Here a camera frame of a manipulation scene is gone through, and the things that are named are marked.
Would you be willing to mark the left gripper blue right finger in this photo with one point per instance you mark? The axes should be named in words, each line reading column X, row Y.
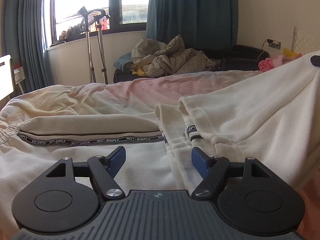
column 213, row 172

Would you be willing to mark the white quilted headboard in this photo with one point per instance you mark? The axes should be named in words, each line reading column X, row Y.
column 305, row 41

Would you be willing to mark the wall power outlet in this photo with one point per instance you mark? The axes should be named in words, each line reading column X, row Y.
column 274, row 44

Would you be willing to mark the right teal curtain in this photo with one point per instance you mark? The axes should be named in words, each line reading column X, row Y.
column 203, row 24

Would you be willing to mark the cream white sweatpants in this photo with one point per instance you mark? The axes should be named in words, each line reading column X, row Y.
column 200, row 129

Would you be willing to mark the grey puffer jacket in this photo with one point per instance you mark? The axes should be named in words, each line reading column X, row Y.
column 151, row 58

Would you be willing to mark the black sofa bench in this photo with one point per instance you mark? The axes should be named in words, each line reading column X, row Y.
column 239, row 57

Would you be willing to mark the dark framed window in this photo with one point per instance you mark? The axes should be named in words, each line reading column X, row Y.
column 124, row 15

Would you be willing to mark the white backed wooden chair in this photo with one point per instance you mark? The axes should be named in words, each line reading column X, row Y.
column 7, row 80

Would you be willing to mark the white dresser desk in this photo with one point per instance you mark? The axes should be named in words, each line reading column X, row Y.
column 19, row 77

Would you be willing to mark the pink and yellow bed quilt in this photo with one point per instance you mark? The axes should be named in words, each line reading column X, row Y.
column 125, row 92

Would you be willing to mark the yellow plush toy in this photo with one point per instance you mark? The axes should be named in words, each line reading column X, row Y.
column 291, row 54

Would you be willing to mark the teal curtain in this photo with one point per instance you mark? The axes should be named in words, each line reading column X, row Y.
column 23, row 37
column 203, row 24

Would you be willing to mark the left teal curtain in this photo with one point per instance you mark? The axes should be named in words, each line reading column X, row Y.
column 23, row 37

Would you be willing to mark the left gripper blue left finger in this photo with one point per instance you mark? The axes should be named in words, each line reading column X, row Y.
column 103, row 170

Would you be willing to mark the pink fleece robe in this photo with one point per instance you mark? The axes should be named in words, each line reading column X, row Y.
column 269, row 64

